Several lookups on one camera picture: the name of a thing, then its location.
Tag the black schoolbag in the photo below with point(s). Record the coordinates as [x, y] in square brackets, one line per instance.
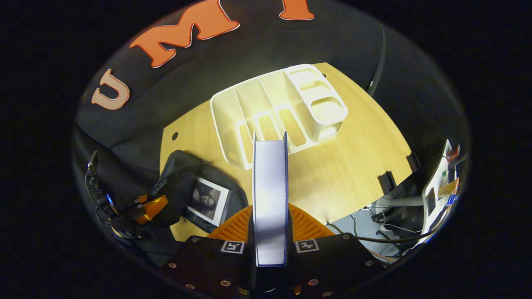
[178, 187]

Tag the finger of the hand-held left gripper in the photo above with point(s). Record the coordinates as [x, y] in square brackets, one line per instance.
[153, 205]

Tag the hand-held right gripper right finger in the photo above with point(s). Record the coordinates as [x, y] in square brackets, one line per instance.
[332, 257]

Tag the white plastic bookshelf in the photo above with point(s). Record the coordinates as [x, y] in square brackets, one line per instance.
[316, 108]

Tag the blue spine book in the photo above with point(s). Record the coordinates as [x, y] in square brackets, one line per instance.
[270, 199]

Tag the black table bracket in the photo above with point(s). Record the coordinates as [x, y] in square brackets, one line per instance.
[413, 161]
[386, 181]

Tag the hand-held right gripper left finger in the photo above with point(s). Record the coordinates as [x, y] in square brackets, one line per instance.
[208, 257]

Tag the book with portrait cover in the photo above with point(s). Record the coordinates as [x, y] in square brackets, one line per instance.
[208, 201]

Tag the white furniture panel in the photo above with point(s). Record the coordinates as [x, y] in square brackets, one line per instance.
[436, 195]

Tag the grey table leg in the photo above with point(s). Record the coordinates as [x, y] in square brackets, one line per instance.
[401, 201]

